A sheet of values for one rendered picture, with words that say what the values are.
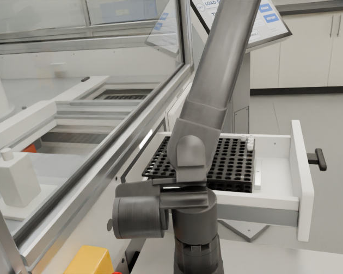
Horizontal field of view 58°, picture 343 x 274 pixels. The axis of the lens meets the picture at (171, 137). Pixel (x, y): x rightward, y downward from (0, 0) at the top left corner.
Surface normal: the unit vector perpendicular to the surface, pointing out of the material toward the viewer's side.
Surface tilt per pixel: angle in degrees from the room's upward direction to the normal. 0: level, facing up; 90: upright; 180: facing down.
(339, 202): 0
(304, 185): 0
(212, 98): 39
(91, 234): 90
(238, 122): 90
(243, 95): 90
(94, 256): 0
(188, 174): 50
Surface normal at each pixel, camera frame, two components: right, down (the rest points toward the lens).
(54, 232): 0.96, 0.04
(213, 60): -0.15, -0.25
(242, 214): -0.27, 0.45
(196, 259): -0.02, 0.43
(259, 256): -0.10, -0.89
